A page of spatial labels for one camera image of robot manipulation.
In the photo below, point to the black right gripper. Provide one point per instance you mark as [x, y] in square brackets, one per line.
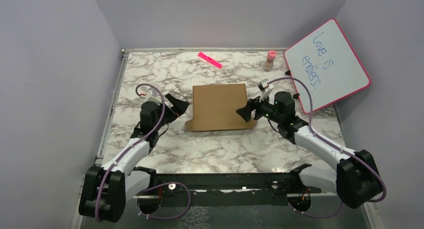
[245, 112]

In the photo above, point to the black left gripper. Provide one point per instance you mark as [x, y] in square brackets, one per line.
[179, 107]

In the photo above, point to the brown cardboard box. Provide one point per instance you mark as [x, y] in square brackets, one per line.
[214, 108]

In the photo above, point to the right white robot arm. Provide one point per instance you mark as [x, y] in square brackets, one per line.
[353, 177]

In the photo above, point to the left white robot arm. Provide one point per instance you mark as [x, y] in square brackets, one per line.
[107, 188]

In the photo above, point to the pink-capped pen jar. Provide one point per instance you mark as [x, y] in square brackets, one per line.
[269, 62]

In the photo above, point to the pink highlighter marker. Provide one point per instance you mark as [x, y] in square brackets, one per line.
[210, 60]

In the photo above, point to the pink-framed whiteboard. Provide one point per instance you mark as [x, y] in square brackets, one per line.
[325, 66]

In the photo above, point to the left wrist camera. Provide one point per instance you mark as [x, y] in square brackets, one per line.
[149, 97]

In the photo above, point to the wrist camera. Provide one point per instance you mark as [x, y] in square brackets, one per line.
[149, 97]
[266, 88]

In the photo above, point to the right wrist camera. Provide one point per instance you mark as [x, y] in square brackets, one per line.
[266, 88]

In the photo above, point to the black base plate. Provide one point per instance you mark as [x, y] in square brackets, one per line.
[226, 189]

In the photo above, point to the aluminium frame rail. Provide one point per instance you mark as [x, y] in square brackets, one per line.
[185, 133]

